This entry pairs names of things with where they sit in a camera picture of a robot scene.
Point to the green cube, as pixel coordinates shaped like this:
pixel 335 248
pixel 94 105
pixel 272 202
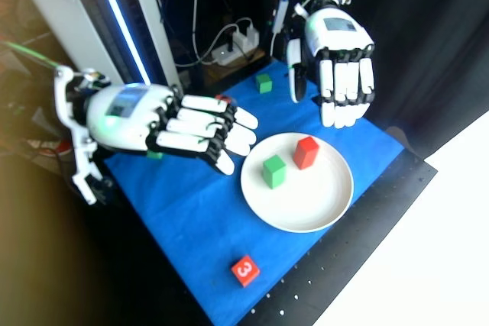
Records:
pixel 154 155
pixel 274 173
pixel 263 83

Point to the red cube with number three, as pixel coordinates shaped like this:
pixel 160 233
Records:
pixel 244 270

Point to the white and blue connector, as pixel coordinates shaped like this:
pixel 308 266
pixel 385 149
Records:
pixel 280 13

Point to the blue cloth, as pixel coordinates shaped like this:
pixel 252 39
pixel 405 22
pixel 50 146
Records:
pixel 191 207

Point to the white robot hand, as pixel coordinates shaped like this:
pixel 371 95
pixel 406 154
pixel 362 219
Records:
pixel 126 120
pixel 336 36

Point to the white computer tower, blue light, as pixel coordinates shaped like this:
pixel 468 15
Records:
pixel 76 28

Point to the white power strip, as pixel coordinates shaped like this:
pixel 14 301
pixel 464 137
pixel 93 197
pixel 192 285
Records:
pixel 246 39

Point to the white round plate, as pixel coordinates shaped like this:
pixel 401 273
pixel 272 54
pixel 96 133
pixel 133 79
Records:
pixel 305 196

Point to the black perforated board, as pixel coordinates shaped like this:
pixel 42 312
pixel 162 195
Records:
pixel 344 265

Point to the black curtain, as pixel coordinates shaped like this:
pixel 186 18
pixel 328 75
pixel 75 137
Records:
pixel 420 36

